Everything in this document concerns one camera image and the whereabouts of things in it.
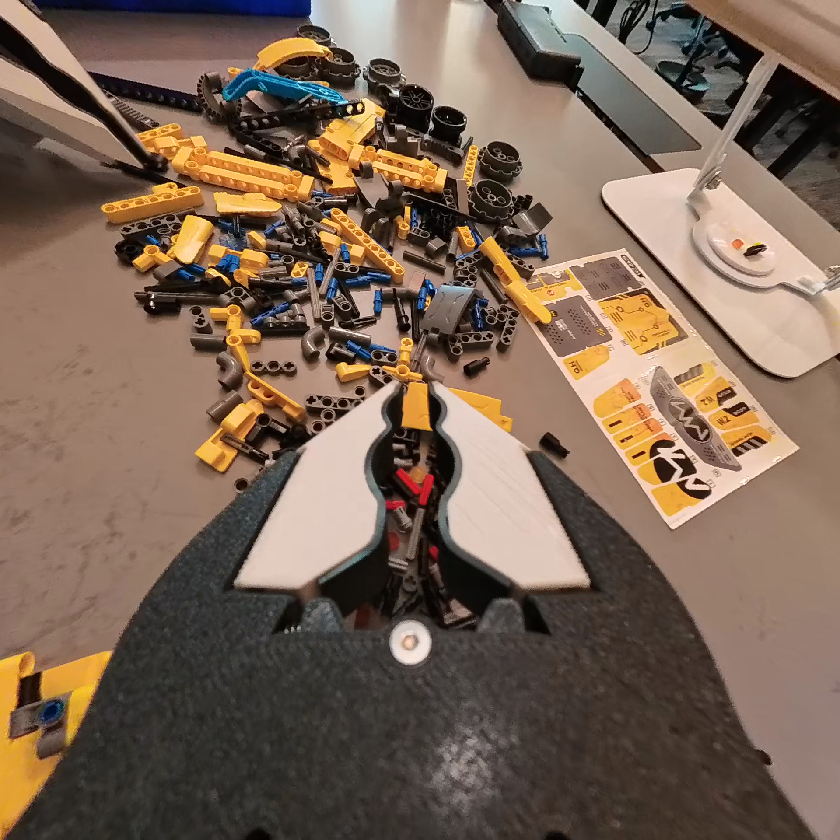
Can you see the small black and yellow stud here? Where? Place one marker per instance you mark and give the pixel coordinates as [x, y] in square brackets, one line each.
[756, 249]

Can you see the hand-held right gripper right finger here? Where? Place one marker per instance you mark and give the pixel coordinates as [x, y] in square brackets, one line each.
[505, 512]

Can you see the black power adapter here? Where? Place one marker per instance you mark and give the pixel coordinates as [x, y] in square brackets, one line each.
[535, 36]

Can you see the long black holed beam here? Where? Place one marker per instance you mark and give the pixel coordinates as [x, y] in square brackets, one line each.
[164, 92]

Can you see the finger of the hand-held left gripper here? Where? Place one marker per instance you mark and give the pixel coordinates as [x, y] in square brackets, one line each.
[59, 62]
[59, 121]

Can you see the blue storage bin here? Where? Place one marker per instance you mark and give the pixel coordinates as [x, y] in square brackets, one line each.
[164, 5]

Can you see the small black connector pin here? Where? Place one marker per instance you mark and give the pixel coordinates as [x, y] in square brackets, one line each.
[477, 366]
[554, 445]

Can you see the pile of plastic building pieces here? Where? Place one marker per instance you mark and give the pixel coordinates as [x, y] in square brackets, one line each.
[262, 174]

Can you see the blue curved panel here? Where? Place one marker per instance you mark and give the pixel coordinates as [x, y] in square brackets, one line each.
[262, 85]

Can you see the yellow and grey sticker sheet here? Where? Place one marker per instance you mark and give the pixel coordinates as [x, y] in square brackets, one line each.
[656, 394]

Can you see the yellow building block assembly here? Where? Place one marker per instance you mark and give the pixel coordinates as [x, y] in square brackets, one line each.
[72, 676]

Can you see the black toothed gear rack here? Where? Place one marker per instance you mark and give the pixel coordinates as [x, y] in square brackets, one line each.
[134, 113]

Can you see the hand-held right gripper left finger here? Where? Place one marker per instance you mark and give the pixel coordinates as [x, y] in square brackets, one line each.
[315, 512]

